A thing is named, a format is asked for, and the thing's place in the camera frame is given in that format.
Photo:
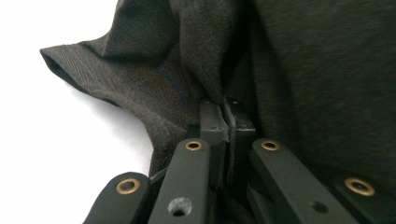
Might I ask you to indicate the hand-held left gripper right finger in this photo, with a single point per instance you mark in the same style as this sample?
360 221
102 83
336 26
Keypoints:
280 174

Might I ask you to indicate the dark pleated skirt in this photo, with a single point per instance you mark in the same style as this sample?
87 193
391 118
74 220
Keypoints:
311 77

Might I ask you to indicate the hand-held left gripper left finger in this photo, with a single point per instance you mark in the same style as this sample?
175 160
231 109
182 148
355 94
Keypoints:
186 174

